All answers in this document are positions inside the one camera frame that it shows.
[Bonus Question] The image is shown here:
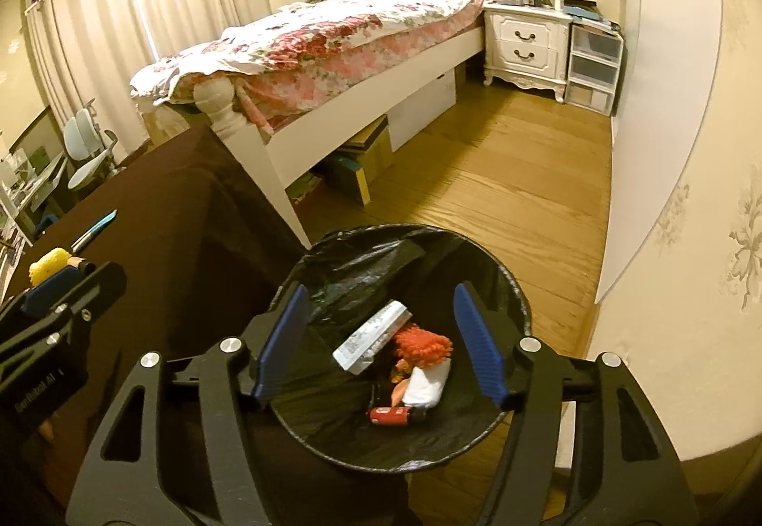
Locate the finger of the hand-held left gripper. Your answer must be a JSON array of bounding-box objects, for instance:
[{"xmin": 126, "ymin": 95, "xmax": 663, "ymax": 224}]
[
  {"xmin": 0, "ymin": 262, "xmax": 129, "ymax": 378},
  {"xmin": 0, "ymin": 267, "xmax": 83, "ymax": 342}
]

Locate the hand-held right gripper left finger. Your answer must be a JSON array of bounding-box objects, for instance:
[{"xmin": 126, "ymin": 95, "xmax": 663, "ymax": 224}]
[{"xmin": 65, "ymin": 283, "xmax": 311, "ymax": 526}]

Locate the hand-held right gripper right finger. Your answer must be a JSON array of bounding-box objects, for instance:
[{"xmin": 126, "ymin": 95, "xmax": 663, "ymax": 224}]
[{"xmin": 452, "ymin": 283, "xmax": 700, "ymax": 526}]

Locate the yellow foam roll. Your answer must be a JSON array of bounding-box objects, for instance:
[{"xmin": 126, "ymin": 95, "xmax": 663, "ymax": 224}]
[{"xmin": 29, "ymin": 247, "xmax": 75, "ymax": 287}]

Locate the pink foam net sleeve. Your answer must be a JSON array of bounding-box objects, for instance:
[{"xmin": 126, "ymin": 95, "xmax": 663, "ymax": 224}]
[{"xmin": 393, "ymin": 326, "xmax": 454, "ymax": 369}]

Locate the white tissue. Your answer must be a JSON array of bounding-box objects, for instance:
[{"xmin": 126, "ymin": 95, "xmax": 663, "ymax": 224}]
[{"xmin": 403, "ymin": 362, "xmax": 452, "ymax": 408}]

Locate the teal and white tube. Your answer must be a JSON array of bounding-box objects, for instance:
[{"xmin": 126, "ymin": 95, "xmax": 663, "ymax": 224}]
[{"xmin": 70, "ymin": 209, "xmax": 119, "ymax": 252}]

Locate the bin with black bag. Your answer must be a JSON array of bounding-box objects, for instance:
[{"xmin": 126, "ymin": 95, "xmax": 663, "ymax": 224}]
[{"xmin": 268, "ymin": 224, "xmax": 532, "ymax": 472}]

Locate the white squeezed tube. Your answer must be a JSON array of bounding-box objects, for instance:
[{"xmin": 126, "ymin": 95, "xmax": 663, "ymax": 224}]
[{"xmin": 332, "ymin": 300, "xmax": 413, "ymax": 378}]

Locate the small red bottle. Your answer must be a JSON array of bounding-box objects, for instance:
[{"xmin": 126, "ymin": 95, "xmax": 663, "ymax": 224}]
[{"xmin": 366, "ymin": 405, "xmax": 430, "ymax": 425}]

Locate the white study desk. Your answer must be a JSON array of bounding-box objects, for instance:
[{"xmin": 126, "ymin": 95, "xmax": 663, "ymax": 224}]
[{"xmin": 0, "ymin": 145, "xmax": 69, "ymax": 241}]

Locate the light blue desk chair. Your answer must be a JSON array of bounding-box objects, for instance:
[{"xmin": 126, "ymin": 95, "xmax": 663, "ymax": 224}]
[{"xmin": 62, "ymin": 98, "xmax": 123, "ymax": 190}]

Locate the cardboard box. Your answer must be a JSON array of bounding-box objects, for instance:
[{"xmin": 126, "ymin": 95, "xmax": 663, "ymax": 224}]
[{"xmin": 342, "ymin": 121, "xmax": 394, "ymax": 205}]

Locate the bed with floral quilt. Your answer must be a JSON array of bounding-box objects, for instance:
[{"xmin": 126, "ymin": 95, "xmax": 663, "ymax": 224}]
[{"xmin": 134, "ymin": 0, "xmax": 507, "ymax": 250}]

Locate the white under-bed box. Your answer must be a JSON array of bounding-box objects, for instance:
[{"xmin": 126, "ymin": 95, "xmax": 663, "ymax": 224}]
[{"xmin": 387, "ymin": 67, "xmax": 458, "ymax": 152}]

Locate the pink floral bed sheet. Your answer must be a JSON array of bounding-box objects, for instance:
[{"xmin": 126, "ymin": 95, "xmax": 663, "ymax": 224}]
[{"xmin": 235, "ymin": 8, "xmax": 484, "ymax": 137}]

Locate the plastic drawer unit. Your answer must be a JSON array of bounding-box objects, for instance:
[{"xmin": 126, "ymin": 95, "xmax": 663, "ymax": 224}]
[{"xmin": 562, "ymin": 22, "xmax": 625, "ymax": 117}]

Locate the white nightstand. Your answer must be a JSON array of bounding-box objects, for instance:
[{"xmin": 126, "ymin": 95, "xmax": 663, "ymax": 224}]
[{"xmin": 482, "ymin": 2, "xmax": 573, "ymax": 104}]

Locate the white wardrobe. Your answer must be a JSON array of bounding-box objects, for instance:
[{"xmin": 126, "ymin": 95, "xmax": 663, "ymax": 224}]
[{"xmin": 592, "ymin": 0, "xmax": 739, "ymax": 306}]

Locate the floral duvet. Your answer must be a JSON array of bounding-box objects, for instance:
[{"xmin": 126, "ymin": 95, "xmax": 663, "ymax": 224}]
[{"xmin": 130, "ymin": 0, "xmax": 486, "ymax": 107}]

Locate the stack of books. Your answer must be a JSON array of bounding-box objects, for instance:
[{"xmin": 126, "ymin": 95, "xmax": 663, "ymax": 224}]
[{"xmin": 562, "ymin": 0, "xmax": 623, "ymax": 32}]

